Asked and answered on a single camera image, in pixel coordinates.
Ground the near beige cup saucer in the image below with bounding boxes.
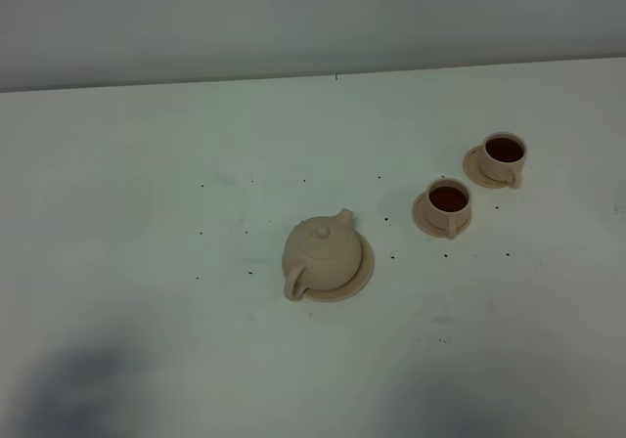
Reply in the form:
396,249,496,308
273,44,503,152
412,193,472,240

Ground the near beige teacup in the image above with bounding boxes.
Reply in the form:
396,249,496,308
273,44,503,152
424,178,471,240

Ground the far beige teacup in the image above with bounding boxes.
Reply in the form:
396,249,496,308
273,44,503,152
477,132,528,189

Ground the beige teacup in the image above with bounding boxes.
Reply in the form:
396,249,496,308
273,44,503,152
424,178,471,240
477,132,528,189

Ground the beige teapot saucer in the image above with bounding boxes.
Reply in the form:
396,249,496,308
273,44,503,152
299,234,375,303

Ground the far beige cup saucer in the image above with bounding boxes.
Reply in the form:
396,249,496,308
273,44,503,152
463,146,526,189

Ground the beige teapot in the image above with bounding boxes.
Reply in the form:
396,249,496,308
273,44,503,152
282,208,364,301

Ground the beige cup saucer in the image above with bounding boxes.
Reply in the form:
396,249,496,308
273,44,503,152
463,146,526,189
412,193,472,240

